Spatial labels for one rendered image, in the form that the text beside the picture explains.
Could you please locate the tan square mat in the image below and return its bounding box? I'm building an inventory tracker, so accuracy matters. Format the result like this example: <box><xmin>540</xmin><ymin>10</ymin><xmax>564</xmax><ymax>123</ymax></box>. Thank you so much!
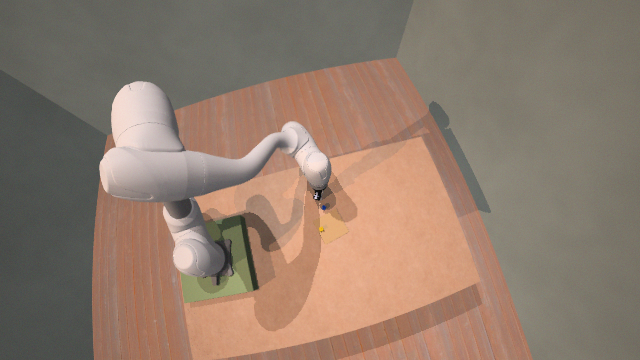
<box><xmin>313</xmin><ymin>209</ymin><xmax>349</xmax><ymax>245</ymax></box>

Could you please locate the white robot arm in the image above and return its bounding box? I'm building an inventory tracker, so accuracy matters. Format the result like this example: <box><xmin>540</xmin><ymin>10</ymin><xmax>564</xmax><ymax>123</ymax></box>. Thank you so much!
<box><xmin>99</xmin><ymin>81</ymin><xmax>331</xmax><ymax>286</ymax></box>

